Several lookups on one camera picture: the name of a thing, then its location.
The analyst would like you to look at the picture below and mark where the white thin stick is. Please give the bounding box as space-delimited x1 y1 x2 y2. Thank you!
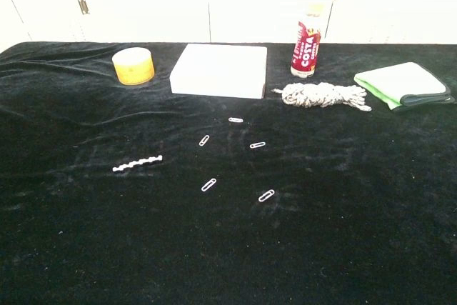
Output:
111 154 164 173

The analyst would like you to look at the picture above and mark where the white flat cardboard box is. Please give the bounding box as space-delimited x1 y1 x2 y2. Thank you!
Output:
169 43 268 100

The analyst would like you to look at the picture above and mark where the red Costa coffee bottle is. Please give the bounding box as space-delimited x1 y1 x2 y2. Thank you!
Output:
290 3 326 79

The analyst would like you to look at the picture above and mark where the yellow tape roll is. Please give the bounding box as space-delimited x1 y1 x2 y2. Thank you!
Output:
111 46 156 86

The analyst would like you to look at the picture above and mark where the black velvet tablecloth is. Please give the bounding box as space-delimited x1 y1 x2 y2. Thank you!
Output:
0 41 457 305

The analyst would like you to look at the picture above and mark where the folded green microfiber cloth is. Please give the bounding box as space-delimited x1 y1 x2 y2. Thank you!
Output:
353 61 456 111

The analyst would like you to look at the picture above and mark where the white speckled rope bundle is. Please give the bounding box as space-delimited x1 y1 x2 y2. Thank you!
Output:
271 81 373 112

